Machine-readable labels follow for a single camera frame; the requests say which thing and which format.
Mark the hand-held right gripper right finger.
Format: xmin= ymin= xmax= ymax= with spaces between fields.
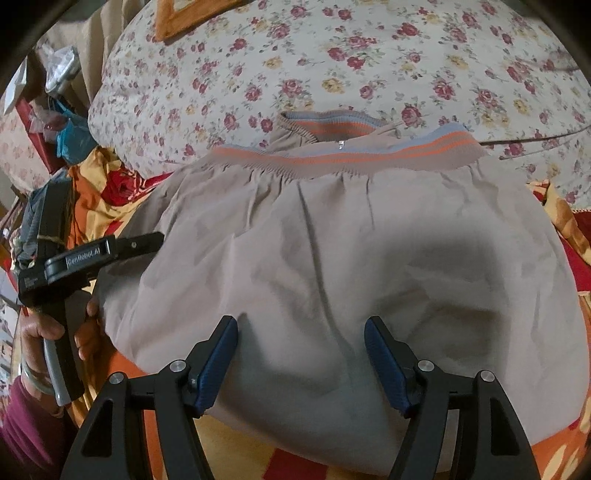
xmin=364 ymin=316 xmax=541 ymax=480

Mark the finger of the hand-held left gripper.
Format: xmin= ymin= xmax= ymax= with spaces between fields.
xmin=113 ymin=232 xmax=165 ymax=260

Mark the person's left forearm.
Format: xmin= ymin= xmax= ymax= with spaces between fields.
xmin=0 ymin=376 xmax=81 ymax=480

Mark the beige zip jacket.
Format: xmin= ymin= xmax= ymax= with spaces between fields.
xmin=99 ymin=111 xmax=585 ymax=476

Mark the metal bangle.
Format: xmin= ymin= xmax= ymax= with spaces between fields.
xmin=21 ymin=362 xmax=56 ymax=395

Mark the red board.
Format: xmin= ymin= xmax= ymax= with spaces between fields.
xmin=16 ymin=99 xmax=61 ymax=174

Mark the orange checkered mat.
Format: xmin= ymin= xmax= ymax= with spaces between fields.
xmin=154 ymin=0 xmax=252 ymax=42

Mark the person's left hand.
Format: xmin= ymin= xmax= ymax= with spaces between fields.
xmin=19 ymin=295 xmax=103 ymax=375

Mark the pink floral cushion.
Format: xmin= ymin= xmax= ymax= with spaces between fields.
xmin=0 ymin=108 xmax=51 ymax=195

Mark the blue plastic bag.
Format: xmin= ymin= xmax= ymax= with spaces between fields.
xmin=55 ymin=99 xmax=95 ymax=164

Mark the grey blue cloth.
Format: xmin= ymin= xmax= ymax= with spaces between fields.
xmin=14 ymin=180 xmax=47 ymax=273

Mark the beige curtain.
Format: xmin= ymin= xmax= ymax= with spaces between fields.
xmin=37 ymin=0 xmax=158 ymax=107

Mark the clear plastic bag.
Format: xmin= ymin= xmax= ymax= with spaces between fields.
xmin=44 ymin=46 xmax=81 ymax=97

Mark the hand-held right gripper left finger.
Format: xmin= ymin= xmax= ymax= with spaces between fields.
xmin=65 ymin=315 xmax=240 ymax=480

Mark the floral quilt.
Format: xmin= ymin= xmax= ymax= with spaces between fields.
xmin=88 ymin=0 xmax=591 ymax=213

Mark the orange red yellow blanket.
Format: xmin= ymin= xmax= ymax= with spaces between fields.
xmin=65 ymin=148 xmax=591 ymax=480

